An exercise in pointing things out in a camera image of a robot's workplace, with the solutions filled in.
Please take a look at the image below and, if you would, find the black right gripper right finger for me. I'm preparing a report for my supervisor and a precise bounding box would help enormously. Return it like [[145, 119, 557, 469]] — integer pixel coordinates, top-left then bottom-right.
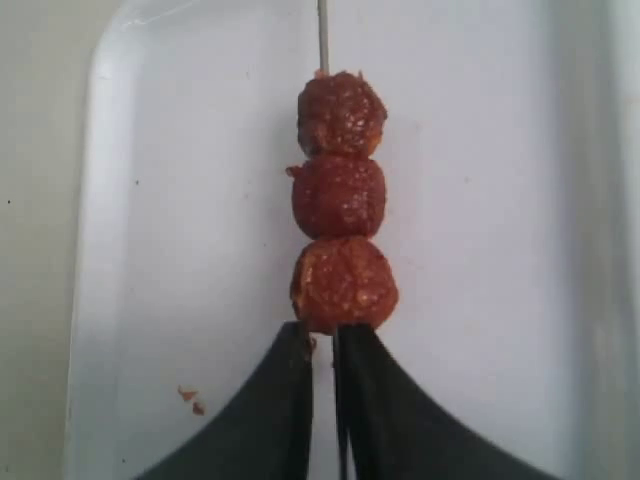
[[335, 324, 548, 479]]

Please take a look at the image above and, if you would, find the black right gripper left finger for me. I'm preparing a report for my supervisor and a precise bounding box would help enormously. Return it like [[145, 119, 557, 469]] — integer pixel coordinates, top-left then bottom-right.
[[140, 322, 313, 480]]

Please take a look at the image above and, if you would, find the meatball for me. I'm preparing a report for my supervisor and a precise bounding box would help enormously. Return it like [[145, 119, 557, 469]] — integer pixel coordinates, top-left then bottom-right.
[[290, 236, 399, 336], [297, 71, 387, 157], [286, 154, 387, 239]]

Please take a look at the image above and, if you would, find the thin metal skewer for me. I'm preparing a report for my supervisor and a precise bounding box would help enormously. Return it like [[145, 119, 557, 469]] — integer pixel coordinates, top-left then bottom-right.
[[317, 0, 351, 480]]

